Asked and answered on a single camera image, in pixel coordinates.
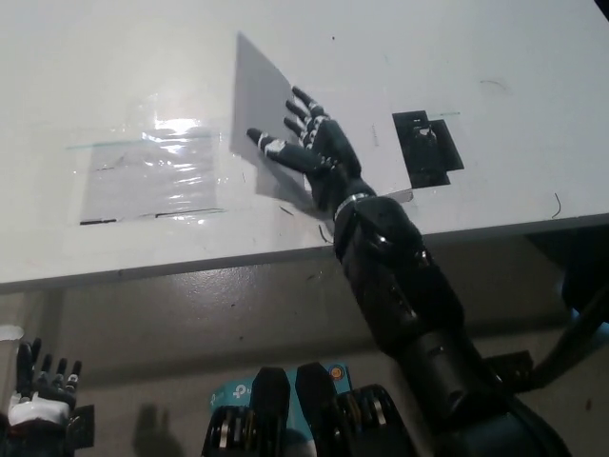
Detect black flat packet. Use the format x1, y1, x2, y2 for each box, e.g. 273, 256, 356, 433
391, 109, 465, 189

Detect small black floor tape patch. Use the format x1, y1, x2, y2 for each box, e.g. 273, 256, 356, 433
66, 404, 97, 451

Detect white paperback manual book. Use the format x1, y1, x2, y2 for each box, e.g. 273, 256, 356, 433
229, 30, 414, 210

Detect large black floor tape patch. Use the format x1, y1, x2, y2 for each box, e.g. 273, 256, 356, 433
484, 349, 535, 385

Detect clear plastic zip bag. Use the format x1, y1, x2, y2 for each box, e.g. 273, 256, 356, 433
79, 132, 226, 225

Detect black and teal robot torso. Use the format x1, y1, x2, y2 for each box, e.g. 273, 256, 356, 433
202, 362, 420, 457

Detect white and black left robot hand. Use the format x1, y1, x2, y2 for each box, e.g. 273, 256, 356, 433
7, 337, 83, 426

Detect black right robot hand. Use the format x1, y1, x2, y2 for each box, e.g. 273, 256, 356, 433
246, 85, 378, 214

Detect black cable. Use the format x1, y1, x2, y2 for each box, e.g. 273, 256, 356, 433
535, 285, 609, 392

